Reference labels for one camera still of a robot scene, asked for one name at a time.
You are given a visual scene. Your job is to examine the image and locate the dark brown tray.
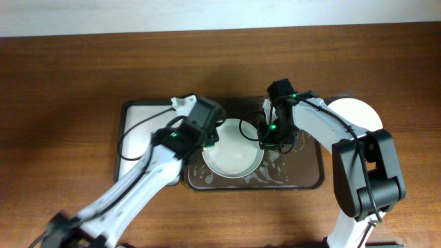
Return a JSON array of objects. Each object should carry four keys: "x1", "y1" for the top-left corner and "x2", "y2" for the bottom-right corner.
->
[{"x1": 183, "y1": 98, "x2": 325, "y2": 192}]

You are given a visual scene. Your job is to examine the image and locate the cream plate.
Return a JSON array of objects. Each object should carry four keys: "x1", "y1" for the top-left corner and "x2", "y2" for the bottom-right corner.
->
[{"x1": 328, "y1": 98, "x2": 383, "y2": 132}]

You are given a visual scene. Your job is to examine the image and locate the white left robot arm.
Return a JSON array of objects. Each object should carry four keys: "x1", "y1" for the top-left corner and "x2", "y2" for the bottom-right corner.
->
[{"x1": 31, "y1": 95, "x2": 226, "y2": 247}]

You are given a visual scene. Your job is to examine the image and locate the green yellow sponge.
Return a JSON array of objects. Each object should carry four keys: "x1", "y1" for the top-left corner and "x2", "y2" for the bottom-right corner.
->
[{"x1": 203, "y1": 144, "x2": 215, "y2": 151}]

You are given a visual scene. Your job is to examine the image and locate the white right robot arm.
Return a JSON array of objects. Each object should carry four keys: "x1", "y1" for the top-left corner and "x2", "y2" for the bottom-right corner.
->
[{"x1": 258, "y1": 79, "x2": 407, "y2": 247}]

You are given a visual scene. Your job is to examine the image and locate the pale green plate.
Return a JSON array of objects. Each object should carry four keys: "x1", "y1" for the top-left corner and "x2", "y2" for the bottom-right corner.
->
[{"x1": 202, "y1": 118, "x2": 264, "y2": 178}]

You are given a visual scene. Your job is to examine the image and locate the white soapy tray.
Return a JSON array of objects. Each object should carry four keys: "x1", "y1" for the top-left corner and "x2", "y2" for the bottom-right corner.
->
[{"x1": 113, "y1": 100, "x2": 176, "y2": 183}]

